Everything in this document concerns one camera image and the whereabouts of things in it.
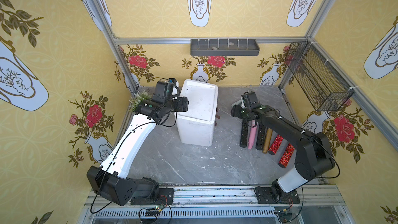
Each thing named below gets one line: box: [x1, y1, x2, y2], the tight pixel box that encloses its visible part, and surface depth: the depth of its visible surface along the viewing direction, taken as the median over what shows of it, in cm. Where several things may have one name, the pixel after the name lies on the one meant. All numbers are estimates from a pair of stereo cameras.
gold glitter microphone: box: [262, 127, 274, 154], surface depth 91 cm
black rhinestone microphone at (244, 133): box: [239, 118, 249, 148], surface depth 94 cm
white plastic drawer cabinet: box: [175, 78, 219, 147], surface depth 83 cm
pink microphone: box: [247, 119, 256, 150], surface depth 93 cm
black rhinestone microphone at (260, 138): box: [255, 123, 266, 151], surface depth 92 cm
